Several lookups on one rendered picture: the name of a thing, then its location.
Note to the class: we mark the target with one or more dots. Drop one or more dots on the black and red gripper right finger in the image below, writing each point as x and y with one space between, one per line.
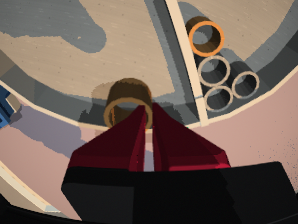
180 147

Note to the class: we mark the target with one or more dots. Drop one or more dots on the grey metal bushing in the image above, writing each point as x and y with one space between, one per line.
219 102
248 86
215 77

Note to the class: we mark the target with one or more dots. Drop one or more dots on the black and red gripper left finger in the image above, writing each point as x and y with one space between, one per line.
117 147

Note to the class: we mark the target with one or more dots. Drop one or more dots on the bronze bushing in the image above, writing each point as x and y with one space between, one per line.
215 43
127 90

